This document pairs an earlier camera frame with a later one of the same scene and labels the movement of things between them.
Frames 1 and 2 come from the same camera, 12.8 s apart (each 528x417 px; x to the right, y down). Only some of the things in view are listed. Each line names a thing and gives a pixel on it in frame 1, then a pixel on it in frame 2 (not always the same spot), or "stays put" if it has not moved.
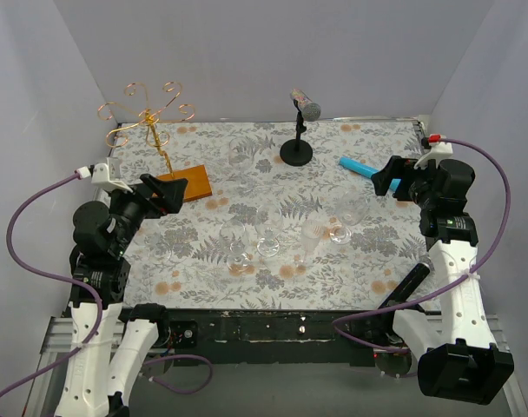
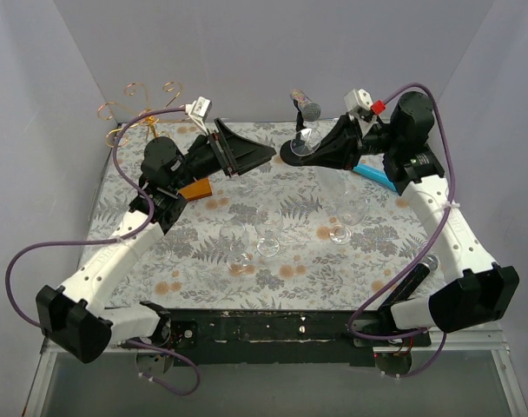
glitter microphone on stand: [311, 110] stays put
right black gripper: [405, 182] to [351, 142]
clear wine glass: [352, 208] stays put
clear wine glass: [268, 221] stays put
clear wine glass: [233, 235] stays put
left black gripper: [152, 196] to [223, 150]
